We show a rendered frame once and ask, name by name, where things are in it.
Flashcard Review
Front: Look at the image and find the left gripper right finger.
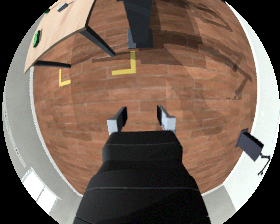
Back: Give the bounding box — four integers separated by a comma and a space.
156, 104, 177, 134

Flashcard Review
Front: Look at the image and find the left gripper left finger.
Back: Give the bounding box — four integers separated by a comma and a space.
106, 106, 128, 136

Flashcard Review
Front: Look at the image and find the jointed stand on dark box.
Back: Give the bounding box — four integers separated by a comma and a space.
234, 128, 272, 176

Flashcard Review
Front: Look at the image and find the white window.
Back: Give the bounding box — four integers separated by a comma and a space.
22, 168, 60, 213

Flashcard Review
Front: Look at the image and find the wooden table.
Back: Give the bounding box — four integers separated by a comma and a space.
23, 0, 117, 75

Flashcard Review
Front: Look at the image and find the green block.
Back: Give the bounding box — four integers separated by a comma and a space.
33, 29, 43, 48

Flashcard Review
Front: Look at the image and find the blue box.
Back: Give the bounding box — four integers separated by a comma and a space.
55, 1, 74, 13

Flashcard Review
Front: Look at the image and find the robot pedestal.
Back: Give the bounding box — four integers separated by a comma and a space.
116, 0, 155, 50

